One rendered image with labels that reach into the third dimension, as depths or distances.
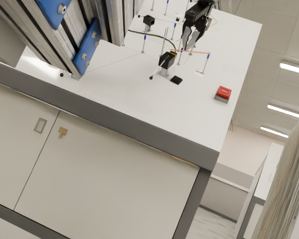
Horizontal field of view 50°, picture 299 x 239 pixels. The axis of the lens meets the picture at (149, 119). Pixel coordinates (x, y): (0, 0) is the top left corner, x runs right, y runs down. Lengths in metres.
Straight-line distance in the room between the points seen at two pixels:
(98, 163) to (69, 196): 0.15
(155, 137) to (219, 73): 0.48
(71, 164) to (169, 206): 0.37
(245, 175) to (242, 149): 0.95
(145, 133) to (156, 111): 0.11
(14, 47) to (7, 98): 0.78
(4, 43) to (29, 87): 0.73
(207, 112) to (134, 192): 0.40
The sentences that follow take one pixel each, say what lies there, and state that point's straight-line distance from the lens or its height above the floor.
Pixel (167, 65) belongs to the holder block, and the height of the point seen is 1.12.
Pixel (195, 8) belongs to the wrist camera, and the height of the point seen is 1.34.
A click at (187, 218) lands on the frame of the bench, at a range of 1.13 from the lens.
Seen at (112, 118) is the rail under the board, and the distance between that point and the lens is 1.13.
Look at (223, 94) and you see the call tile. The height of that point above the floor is 1.10.
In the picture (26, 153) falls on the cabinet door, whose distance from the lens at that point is 1.27.
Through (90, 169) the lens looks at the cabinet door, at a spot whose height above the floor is 0.64.
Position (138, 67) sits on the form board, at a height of 1.09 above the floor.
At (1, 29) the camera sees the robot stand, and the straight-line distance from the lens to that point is 0.52.
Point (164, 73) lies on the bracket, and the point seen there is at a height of 1.10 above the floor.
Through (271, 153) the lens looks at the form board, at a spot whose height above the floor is 1.47.
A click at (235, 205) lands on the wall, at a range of 12.23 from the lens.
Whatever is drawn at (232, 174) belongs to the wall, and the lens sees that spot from 12.27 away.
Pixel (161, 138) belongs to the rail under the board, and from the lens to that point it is 1.10.
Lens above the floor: 0.75
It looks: 7 degrees up
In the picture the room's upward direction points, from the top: 23 degrees clockwise
